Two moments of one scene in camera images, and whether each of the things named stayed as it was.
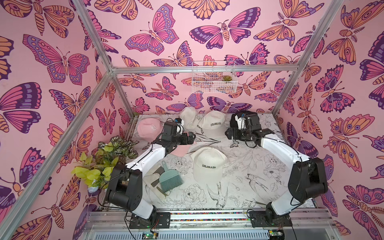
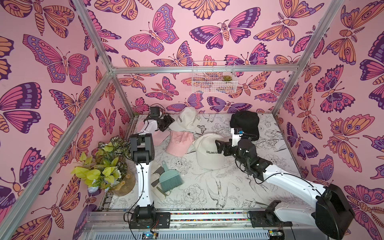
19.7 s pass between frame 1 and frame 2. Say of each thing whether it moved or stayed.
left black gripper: moved
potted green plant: stayed
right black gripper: moved
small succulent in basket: stayed
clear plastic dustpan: stayed
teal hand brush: stayed
